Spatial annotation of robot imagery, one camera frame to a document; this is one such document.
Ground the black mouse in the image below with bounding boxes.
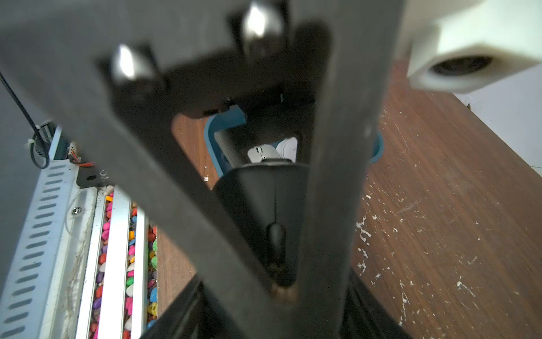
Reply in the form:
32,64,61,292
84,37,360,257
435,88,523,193
213,160,309,288

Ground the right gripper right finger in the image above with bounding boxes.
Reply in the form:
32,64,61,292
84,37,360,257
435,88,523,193
342,271,411,339

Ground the teal plastic storage box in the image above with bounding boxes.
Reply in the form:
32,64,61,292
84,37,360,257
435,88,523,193
203,105,385,179

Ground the colourful pebble strip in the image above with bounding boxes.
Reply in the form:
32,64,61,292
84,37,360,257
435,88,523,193
79,185,158,338

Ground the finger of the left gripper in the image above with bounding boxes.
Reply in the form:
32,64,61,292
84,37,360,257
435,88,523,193
1,1,404,338

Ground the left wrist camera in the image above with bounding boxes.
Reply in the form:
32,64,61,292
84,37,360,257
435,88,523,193
396,1,541,93

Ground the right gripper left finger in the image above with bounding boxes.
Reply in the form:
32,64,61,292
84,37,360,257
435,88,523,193
141,275,207,339

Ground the white slim mouse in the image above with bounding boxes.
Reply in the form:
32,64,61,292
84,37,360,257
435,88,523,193
276,137,298,162

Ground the aluminium front rail frame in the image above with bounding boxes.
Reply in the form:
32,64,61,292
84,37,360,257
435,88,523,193
0,126,149,339

